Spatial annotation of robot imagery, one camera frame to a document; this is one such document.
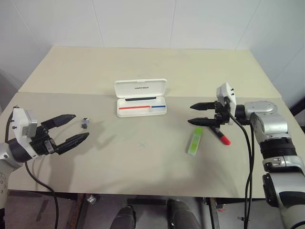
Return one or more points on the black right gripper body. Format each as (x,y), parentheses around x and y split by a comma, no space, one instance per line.
(222,114)

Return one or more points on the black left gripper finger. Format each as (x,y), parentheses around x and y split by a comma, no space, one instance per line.
(62,119)
(74,140)

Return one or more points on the black marker with red cap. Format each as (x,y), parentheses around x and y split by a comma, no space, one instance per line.
(222,138)

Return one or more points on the black metal table frame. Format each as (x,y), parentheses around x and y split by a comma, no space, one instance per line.
(146,201)

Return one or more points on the small black sharpener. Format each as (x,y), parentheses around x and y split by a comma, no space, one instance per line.
(85,122)

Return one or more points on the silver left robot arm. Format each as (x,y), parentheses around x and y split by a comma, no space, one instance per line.
(4,164)

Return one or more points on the small silver metal bracket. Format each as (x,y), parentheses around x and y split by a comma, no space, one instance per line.
(91,199)

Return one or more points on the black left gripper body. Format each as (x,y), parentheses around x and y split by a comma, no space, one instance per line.
(43,143)

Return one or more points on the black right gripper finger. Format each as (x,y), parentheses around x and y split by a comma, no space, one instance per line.
(202,122)
(205,106)

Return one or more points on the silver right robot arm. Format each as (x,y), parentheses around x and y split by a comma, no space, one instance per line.
(274,124)

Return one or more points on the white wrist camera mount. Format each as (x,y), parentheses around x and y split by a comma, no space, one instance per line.
(20,119)
(224,91)

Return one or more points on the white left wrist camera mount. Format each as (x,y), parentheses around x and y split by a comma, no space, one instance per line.
(20,119)

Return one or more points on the dark rounded shape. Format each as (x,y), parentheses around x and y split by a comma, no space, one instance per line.
(125,218)
(181,214)

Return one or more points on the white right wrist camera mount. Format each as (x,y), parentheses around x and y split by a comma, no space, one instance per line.
(224,91)

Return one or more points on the white hinged pencil case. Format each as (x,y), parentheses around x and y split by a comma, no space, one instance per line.
(140,89)

